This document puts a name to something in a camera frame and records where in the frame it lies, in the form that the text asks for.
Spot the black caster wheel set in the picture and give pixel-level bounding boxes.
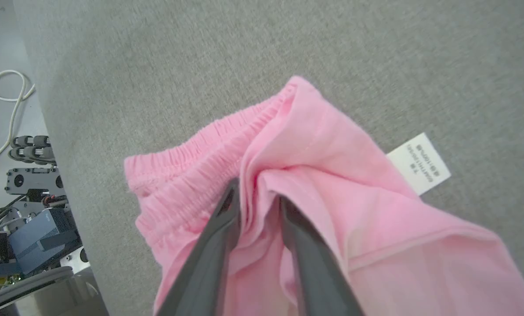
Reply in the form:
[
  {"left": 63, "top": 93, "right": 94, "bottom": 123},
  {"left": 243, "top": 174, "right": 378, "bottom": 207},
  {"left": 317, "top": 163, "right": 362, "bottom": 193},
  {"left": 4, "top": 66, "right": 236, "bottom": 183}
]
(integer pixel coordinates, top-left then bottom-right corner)
[{"left": 8, "top": 135, "right": 56, "bottom": 166}]

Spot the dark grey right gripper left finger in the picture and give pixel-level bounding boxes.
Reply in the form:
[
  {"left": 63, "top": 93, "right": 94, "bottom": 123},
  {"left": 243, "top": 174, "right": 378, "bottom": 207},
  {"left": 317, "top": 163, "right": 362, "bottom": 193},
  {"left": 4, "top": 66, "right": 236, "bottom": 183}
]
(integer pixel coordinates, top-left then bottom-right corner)
[{"left": 155, "top": 177, "right": 242, "bottom": 316}]

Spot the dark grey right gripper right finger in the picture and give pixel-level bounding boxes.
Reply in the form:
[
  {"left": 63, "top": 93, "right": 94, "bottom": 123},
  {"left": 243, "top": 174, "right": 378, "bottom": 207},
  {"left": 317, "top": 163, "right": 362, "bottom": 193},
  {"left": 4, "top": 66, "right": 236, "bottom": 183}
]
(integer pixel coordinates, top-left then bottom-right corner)
[{"left": 279, "top": 197, "right": 365, "bottom": 316}]

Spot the blue-grey electronics box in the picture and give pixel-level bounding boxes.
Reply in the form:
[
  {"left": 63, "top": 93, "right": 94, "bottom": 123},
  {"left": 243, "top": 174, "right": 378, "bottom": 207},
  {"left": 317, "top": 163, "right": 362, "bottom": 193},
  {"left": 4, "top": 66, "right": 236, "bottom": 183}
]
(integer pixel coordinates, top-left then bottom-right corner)
[{"left": 7, "top": 208, "right": 81, "bottom": 276}]

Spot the white floor cable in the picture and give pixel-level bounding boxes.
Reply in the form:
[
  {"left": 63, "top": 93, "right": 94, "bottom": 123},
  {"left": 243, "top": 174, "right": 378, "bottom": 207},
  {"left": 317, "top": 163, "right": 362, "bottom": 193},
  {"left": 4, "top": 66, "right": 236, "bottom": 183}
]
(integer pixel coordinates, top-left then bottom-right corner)
[{"left": 0, "top": 69, "right": 36, "bottom": 190}]

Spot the grey fabric sofa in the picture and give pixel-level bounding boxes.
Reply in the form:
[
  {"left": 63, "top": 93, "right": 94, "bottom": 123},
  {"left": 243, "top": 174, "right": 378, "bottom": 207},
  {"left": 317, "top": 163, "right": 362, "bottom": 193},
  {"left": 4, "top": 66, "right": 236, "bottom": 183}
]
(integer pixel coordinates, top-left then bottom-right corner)
[{"left": 13, "top": 0, "right": 524, "bottom": 316}]

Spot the pink cloth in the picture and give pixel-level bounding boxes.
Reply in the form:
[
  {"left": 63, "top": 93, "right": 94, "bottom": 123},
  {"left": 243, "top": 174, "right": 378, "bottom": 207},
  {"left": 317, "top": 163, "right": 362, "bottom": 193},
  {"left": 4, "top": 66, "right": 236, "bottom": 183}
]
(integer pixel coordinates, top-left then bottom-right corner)
[{"left": 124, "top": 75, "right": 524, "bottom": 316}]

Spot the grey metal bracket block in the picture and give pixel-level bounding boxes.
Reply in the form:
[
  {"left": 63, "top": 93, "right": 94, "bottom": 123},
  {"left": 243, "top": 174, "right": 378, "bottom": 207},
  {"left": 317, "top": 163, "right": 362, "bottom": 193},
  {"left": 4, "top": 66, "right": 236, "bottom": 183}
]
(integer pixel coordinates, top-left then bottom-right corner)
[{"left": 4, "top": 167, "right": 65, "bottom": 196}]

